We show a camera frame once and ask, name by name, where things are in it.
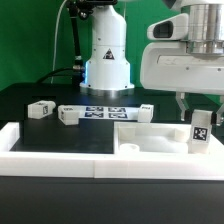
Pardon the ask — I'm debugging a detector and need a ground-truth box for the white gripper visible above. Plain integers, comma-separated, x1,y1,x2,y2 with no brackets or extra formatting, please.
140,12,224,126

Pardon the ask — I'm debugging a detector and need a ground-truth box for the white square tabletop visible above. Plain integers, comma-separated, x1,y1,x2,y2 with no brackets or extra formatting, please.
113,122,224,164

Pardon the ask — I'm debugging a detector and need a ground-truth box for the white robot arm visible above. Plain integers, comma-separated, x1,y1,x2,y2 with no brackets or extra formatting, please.
67,0,224,125

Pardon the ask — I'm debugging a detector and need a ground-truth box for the white U-shaped obstacle fence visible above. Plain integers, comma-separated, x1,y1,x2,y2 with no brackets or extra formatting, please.
0,122,224,180

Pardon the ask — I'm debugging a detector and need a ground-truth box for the white strip with AprilTags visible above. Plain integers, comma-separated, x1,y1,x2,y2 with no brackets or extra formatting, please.
67,105,138,120

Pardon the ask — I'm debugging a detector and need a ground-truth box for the black cable hose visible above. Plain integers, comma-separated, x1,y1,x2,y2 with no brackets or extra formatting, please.
35,0,87,85

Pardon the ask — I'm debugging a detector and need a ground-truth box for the white cable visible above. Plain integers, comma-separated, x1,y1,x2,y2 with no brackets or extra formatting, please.
50,0,69,85

